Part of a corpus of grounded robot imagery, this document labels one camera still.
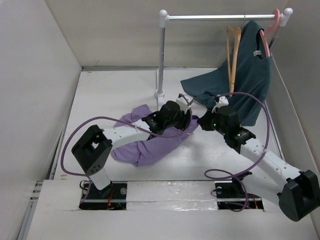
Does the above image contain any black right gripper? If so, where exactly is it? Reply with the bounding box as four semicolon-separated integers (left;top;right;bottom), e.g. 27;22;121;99
197;106;228;136

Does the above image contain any purple t shirt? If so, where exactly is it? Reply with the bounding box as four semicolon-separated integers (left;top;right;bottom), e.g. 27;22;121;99
110;104;199;167

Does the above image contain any wooden clothes hanger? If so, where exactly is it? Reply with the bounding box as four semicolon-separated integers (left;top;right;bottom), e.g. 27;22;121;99
226;26;242;97

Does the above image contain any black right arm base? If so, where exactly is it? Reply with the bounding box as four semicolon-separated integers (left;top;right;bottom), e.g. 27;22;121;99
211;179;264;212

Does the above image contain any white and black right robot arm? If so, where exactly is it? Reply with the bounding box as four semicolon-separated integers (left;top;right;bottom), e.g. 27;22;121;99
197;105;320;222

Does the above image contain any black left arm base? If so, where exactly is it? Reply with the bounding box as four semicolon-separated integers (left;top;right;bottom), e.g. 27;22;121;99
79;180;128;211

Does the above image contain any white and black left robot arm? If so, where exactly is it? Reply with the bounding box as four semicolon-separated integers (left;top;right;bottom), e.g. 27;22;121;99
71;96;192;199

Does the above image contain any dark teal t shirt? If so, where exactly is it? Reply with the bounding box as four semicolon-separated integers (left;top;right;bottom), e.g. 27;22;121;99
181;21;273;127

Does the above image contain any pink plastic clothes hanger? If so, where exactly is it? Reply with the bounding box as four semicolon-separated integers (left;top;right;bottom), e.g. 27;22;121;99
258;8;283;58

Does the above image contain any white and silver clothes rack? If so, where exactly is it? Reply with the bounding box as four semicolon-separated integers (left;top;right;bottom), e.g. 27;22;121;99
155;7;294;100

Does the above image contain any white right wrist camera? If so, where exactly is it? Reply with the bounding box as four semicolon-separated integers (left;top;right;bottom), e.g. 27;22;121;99
211;95;229;113

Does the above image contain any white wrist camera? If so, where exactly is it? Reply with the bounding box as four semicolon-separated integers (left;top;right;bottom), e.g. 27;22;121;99
175;93;194;113
211;95;229;113

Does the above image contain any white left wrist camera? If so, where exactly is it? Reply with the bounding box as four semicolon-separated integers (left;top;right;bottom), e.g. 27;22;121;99
175;93;194;113

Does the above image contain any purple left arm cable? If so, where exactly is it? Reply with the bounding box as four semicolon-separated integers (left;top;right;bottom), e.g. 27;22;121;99
60;93;195;208

